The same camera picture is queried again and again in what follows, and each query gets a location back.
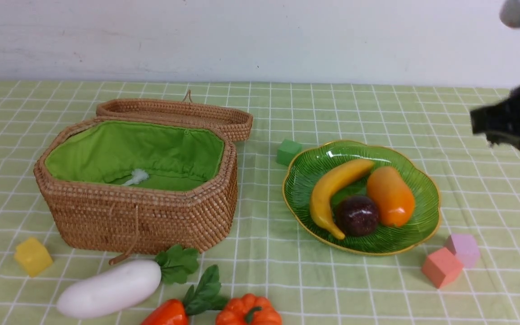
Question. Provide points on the white toy radish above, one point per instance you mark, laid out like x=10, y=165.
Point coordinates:
x=127, y=284

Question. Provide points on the orange toy pumpkin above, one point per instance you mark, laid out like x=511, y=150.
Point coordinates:
x=249, y=310

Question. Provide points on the yellow foam cube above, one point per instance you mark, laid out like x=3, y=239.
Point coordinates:
x=33, y=256

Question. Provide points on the dark purple toy mangosteen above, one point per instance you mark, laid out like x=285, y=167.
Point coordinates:
x=357, y=215

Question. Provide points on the green checkered tablecloth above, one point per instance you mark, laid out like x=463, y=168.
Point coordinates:
x=267, y=252

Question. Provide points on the yellow toy banana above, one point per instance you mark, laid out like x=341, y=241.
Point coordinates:
x=330, y=184

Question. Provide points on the orange foam cube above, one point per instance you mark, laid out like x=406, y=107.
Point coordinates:
x=442, y=267

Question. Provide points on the pink foam cube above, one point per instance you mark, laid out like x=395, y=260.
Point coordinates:
x=464, y=247

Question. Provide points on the woven wicker basket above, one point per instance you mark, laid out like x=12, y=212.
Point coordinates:
x=128, y=218

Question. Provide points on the green glass plate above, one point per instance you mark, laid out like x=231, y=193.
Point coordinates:
x=310, y=165

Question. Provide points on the woven wicker basket lid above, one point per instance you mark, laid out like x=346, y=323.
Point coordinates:
x=234, y=123

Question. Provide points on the green fabric basket liner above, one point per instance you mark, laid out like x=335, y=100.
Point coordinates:
x=174, y=158

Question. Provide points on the green foam cube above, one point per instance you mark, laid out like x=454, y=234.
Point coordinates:
x=287, y=151

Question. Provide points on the orange toy mango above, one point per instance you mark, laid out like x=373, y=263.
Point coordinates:
x=393, y=197

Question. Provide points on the red toy pepper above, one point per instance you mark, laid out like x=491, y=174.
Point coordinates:
x=198, y=299

